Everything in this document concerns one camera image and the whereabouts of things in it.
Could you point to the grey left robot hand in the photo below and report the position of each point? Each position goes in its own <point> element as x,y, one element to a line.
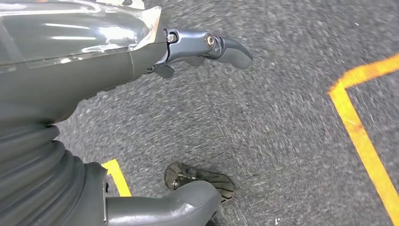
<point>62,46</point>

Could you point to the dark treaded robot foot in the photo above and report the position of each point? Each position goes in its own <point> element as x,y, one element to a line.
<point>187,174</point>

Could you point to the yellow floor tape square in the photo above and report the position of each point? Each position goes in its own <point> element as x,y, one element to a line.
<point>120,181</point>
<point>358,134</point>

